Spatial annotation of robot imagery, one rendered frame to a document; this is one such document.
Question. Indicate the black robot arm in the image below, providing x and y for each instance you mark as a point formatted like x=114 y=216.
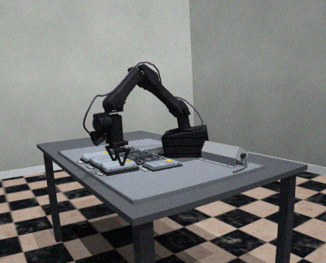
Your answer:
x=102 y=122

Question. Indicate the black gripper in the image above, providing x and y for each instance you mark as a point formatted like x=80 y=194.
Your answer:
x=116 y=148

